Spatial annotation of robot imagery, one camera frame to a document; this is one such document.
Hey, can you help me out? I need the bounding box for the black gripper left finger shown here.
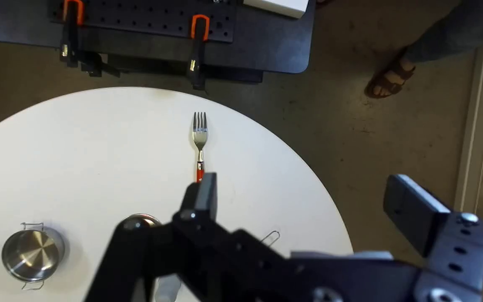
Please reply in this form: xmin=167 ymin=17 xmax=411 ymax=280
xmin=85 ymin=173 xmax=286 ymax=302

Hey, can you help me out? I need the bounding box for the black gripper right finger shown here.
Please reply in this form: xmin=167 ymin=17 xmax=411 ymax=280
xmin=384 ymin=174 xmax=483 ymax=302

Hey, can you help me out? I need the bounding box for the red handled silver fork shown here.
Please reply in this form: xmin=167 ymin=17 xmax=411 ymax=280
xmin=191 ymin=112 xmax=208 ymax=181

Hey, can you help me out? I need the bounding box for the small steel pot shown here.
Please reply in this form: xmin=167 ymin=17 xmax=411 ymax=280
xmin=0 ymin=223 xmax=68 ymax=290

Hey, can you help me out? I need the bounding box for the round white table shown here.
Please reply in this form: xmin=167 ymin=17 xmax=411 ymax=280
xmin=0 ymin=87 xmax=352 ymax=302

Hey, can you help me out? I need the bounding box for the person in sandals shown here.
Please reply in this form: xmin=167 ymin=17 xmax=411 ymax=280
xmin=364 ymin=0 xmax=483 ymax=99

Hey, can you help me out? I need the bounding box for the black cart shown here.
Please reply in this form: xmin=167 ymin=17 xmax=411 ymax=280
xmin=0 ymin=0 xmax=315 ymax=82

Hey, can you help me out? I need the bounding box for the orange black clamp right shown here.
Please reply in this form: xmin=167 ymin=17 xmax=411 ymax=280
xmin=186 ymin=13 xmax=209 ymax=89

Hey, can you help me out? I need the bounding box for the orange black clamp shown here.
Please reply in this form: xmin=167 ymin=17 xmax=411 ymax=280
xmin=186 ymin=13 xmax=209 ymax=89
xmin=60 ymin=0 xmax=85 ymax=67

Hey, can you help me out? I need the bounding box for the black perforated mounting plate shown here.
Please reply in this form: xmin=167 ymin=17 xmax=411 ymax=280
xmin=48 ymin=0 xmax=238 ymax=44

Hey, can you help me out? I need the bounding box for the white box on cart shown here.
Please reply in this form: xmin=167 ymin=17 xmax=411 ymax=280
xmin=243 ymin=0 xmax=308 ymax=18

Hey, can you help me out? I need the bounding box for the orange black clamp left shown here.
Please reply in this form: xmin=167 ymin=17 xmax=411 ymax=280
xmin=60 ymin=0 xmax=85 ymax=67

